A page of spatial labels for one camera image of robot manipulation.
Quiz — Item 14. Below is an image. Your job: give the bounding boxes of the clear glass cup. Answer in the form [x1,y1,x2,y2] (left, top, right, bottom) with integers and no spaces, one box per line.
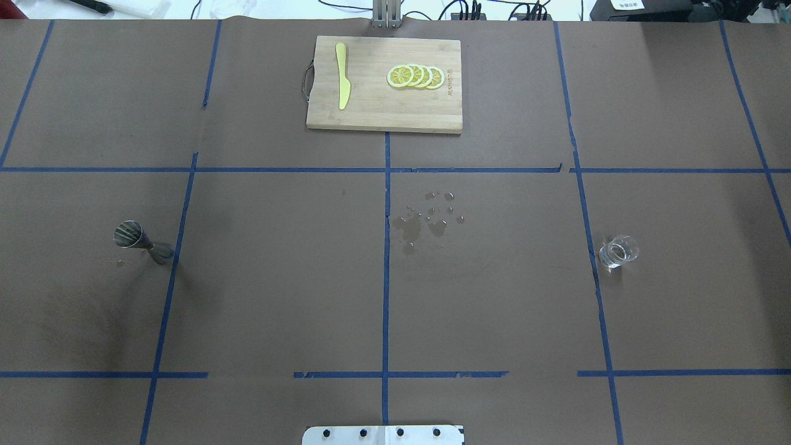
[597,235,641,270]

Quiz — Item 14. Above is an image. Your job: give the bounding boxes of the steel double jigger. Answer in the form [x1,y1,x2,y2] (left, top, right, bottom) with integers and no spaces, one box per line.
[113,220,175,265]

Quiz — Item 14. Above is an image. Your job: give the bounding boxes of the bamboo cutting board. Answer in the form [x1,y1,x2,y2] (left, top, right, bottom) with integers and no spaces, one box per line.
[306,35,463,135]

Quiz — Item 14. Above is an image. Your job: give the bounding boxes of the yellow plastic knife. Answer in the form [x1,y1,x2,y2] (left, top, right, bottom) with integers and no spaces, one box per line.
[334,42,351,111]

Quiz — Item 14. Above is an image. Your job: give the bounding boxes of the front lemon slice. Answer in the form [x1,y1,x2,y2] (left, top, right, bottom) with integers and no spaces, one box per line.
[386,64,415,88]

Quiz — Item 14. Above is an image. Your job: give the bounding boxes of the lemon slice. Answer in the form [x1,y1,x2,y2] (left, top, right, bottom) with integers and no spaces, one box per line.
[386,64,415,88]
[424,67,446,90]
[415,66,433,88]
[408,63,426,87]

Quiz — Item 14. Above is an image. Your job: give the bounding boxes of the aluminium frame post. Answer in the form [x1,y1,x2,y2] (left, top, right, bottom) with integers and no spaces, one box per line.
[372,0,403,29]

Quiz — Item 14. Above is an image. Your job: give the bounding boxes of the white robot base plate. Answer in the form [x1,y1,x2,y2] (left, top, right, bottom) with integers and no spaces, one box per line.
[301,425,465,444]

